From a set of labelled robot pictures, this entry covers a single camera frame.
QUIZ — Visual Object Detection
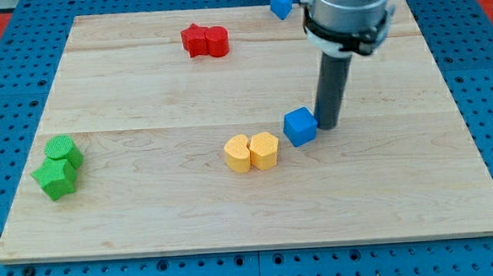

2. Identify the blue cube block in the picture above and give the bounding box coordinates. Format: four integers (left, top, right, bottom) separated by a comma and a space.
283, 107, 317, 147

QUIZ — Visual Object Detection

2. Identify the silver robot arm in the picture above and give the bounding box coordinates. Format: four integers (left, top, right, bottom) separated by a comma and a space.
300, 0, 394, 59

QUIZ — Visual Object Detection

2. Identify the yellow crescent block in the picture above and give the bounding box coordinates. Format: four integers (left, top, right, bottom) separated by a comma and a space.
224, 134, 252, 173

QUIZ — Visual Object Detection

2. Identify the yellow hexagon block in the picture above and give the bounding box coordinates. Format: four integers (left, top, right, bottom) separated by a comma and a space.
249, 132, 279, 170

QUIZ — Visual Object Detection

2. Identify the light wooden board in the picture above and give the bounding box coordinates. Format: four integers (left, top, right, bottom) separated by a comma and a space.
0, 0, 493, 265

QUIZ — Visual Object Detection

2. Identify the red cylinder block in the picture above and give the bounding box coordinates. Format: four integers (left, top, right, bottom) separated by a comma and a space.
204, 26, 230, 57

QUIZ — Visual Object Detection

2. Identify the red star block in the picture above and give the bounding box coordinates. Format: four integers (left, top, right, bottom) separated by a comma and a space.
180, 24, 209, 58

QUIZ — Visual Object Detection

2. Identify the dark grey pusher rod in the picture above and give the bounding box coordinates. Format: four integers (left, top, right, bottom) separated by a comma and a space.
314, 54, 351, 130

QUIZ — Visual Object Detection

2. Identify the blue triangle block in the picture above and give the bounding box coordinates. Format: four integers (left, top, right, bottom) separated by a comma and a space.
269, 0, 293, 20

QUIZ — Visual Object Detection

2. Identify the green cylinder block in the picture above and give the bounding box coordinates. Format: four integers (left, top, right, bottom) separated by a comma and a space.
44, 135, 84, 169

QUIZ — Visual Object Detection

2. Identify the green star block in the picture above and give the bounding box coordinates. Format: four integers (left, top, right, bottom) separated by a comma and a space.
31, 158, 78, 202

